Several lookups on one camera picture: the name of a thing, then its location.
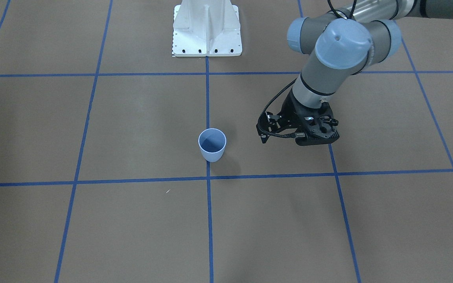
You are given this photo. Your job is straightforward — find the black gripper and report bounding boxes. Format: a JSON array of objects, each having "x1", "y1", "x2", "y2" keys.
[{"x1": 256, "y1": 92, "x2": 327, "y2": 144}]

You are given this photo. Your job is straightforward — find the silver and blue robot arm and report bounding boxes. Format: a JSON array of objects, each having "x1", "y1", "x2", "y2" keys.
[{"x1": 256, "y1": 0, "x2": 453, "y2": 146}]

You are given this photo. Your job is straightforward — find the blue cup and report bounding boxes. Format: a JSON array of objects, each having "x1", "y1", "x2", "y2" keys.
[{"x1": 198, "y1": 128, "x2": 227, "y2": 163}]

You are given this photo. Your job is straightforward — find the brown paper table mat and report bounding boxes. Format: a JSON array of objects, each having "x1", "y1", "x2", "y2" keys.
[{"x1": 0, "y1": 0, "x2": 453, "y2": 283}]

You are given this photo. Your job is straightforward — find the black braided camera cable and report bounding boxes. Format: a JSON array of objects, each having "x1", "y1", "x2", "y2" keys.
[{"x1": 259, "y1": 79, "x2": 306, "y2": 139}]

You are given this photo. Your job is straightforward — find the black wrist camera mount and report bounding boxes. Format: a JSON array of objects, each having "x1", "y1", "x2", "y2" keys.
[{"x1": 295, "y1": 102, "x2": 340, "y2": 146}]

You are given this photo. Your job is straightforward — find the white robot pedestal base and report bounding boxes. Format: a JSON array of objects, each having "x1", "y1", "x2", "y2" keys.
[{"x1": 171, "y1": 0, "x2": 243, "y2": 57}]

